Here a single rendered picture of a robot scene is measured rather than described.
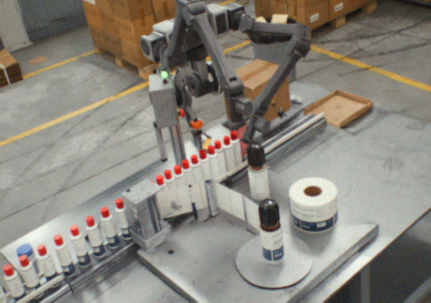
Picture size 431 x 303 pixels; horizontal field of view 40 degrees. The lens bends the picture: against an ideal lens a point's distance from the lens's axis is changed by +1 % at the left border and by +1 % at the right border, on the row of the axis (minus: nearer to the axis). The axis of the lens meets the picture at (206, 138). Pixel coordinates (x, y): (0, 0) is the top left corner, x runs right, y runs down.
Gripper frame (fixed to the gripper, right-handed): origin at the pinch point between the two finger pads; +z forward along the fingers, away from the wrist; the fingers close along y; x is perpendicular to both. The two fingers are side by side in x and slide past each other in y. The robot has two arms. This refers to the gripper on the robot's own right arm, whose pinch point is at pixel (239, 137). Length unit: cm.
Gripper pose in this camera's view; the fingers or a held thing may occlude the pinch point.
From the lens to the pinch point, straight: 261.8
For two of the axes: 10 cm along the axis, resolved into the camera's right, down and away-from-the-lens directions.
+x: -6.4, -2.9, 7.1
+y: 7.5, -4.3, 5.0
